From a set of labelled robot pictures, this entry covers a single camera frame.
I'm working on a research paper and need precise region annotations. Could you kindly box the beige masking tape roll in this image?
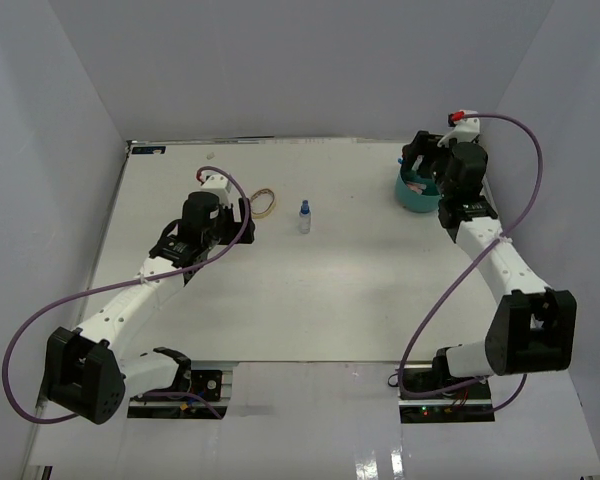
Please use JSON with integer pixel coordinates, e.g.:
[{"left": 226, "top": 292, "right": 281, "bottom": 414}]
[{"left": 250, "top": 188, "right": 277, "bottom": 220}]

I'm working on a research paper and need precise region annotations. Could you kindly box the pink-tipped purple pen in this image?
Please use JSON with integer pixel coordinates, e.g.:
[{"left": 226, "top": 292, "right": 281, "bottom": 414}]
[{"left": 407, "top": 182, "right": 426, "bottom": 195}]

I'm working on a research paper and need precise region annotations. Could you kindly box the small blue-capped spray bottle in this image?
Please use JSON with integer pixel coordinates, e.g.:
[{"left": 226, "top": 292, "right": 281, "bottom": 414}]
[{"left": 299, "top": 200, "right": 311, "bottom": 234}]

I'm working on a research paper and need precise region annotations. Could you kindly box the purple clear-capped pen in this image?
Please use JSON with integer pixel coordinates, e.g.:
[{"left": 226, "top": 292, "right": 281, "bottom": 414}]
[{"left": 413, "top": 155, "right": 424, "bottom": 171}]

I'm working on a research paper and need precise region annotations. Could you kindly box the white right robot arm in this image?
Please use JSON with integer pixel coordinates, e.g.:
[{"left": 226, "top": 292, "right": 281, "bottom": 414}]
[{"left": 398, "top": 131, "right": 577, "bottom": 399}]

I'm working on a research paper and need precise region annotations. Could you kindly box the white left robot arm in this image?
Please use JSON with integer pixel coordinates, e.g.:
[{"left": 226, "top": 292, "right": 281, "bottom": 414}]
[{"left": 42, "top": 186, "right": 255, "bottom": 425}]

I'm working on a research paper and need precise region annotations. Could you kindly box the teal round divided organizer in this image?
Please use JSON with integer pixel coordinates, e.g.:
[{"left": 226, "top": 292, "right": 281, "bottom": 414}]
[{"left": 394, "top": 169, "right": 441, "bottom": 213}]

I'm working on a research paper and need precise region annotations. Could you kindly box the left blue table label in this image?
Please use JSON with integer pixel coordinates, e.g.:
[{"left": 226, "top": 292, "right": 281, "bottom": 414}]
[{"left": 130, "top": 145, "right": 166, "bottom": 155}]

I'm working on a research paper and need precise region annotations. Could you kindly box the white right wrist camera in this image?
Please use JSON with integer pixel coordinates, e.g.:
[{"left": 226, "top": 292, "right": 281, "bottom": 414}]
[{"left": 437, "top": 110, "right": 481, "bottom": 148}]

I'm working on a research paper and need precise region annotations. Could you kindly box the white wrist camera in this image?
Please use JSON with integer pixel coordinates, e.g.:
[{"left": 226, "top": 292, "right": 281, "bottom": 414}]
[
  {"left": 198, "top": 171, "right": 232, "bottom": 206},
  {"left": 437, "top": 110, "right": 481, "bottom": 148}
]

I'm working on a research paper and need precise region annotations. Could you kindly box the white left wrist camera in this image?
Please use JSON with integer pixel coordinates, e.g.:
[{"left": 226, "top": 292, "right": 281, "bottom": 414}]
[{"left": 198, "top": 171, "right": 232, "bottom": 206}]

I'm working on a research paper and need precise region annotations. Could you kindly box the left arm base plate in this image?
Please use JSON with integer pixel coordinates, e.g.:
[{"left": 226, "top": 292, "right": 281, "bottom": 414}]
[{"left": 127, "top": 368, "right": 233, "bottom": 420}]

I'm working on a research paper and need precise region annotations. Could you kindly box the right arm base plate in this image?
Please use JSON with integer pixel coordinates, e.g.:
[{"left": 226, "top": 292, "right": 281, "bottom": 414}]
[{"left": 387, "top": 365, "right": 495, "bottom": 425}]

